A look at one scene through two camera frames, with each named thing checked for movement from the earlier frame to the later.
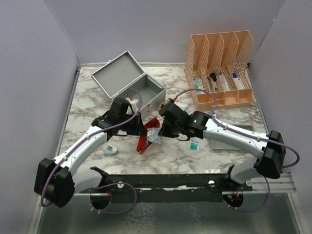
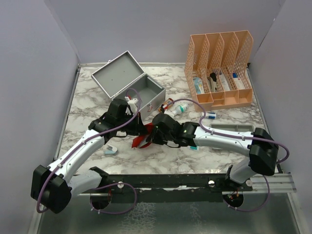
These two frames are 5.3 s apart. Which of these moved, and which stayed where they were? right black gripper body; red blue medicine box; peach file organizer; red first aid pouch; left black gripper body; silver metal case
Moved: red first aid pouch; right black gripper body
Stayed: red blue medicine box; silver metal case; peach file organizer; left black gripper body
